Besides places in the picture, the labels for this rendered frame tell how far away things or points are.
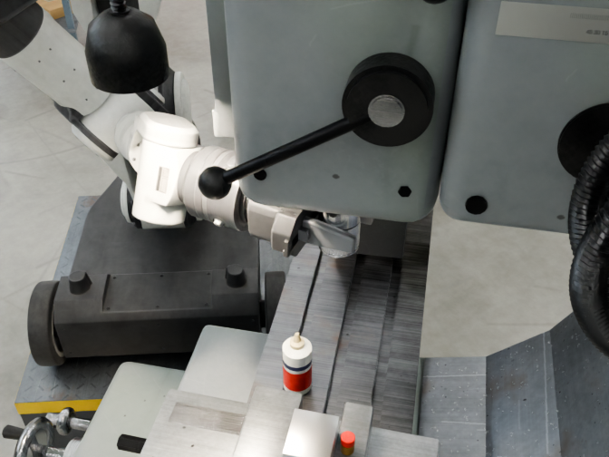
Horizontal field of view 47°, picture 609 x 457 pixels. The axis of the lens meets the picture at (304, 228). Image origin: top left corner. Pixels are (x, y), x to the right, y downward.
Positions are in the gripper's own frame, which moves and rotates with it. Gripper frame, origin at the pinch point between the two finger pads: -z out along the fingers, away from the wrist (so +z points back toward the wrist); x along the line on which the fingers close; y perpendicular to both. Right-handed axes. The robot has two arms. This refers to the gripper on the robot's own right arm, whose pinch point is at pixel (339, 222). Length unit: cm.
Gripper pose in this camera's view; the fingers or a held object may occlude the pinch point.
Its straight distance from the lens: 77.9
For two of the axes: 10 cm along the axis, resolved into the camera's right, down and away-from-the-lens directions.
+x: 4.3, -5.8, 6.9
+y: -0.1, 7.6, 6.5
